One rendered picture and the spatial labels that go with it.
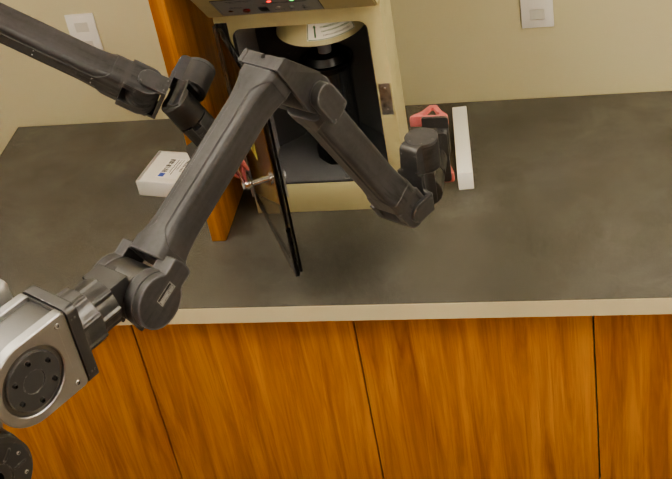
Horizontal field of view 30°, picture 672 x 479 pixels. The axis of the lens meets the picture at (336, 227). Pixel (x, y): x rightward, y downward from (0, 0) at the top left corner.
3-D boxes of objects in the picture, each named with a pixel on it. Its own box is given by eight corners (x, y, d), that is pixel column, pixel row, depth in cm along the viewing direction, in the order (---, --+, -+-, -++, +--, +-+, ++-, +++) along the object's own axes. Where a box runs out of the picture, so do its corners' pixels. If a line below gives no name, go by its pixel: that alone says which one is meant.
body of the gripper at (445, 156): (447, 127, 220) (444, 150, 214) (452, 175, 226) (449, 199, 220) (410, 129, 221) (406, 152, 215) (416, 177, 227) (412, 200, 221)
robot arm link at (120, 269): (73, 283, 162) (100, 296, 159) (129, 240, 167) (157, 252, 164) (92, 336, 167) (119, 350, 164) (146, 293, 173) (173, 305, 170)
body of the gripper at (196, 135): (190, 153, 227) (165, 127, 223) (234, 118, 226) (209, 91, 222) (198, 171, 222) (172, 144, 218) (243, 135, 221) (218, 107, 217)
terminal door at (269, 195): (258, 197, 258) (218, 24, 234) (301, 280, 234) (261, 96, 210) (255, 198, 258) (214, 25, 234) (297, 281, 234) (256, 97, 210)
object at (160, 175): (162, 164, 283) (158, 149, 281) (226, 169, 278) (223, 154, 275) (139, 195, 274) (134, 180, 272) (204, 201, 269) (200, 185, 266)
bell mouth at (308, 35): (284, 6, 253) (279, -19, 250) (371, 0, 249) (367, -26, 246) (268, 50, 239) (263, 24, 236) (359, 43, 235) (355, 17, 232)
